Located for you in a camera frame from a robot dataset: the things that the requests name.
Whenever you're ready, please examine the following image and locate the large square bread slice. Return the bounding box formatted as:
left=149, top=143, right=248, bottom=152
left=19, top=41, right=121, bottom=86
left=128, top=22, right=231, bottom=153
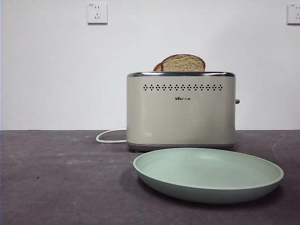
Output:
left=162, top=54, right=206, bottom=72

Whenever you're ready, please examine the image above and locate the pale green round plate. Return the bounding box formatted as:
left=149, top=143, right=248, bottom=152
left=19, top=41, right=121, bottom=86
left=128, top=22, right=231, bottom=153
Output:
left=133, top=147, right=285, bottom=204

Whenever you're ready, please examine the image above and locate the beige two-slot toaster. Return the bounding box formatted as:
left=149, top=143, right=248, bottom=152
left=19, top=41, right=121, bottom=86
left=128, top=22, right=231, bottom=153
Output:
left=126, top=71, right=240, bottom=153

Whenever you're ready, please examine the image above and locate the white toaster power cable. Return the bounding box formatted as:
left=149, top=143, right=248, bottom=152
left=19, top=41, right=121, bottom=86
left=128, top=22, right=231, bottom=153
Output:
left=95, top=128, right=128, bottom=144

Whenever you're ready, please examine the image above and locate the white wall socket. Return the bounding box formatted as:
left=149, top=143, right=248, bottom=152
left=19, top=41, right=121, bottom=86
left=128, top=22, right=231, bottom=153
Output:
left=87, top=2, right=109, bottom=25
left=286, top=3, right=300, bottom=26

